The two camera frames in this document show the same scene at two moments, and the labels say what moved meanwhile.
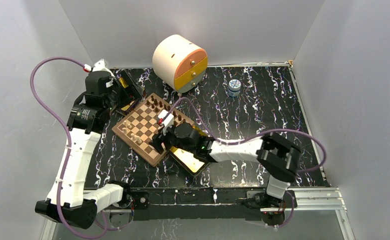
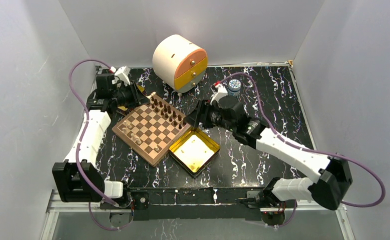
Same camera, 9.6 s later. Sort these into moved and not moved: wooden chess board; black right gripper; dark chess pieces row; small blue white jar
Moved: black right gripper
Not moved: wooden chess board; dark chess pieces row; small blue white jar
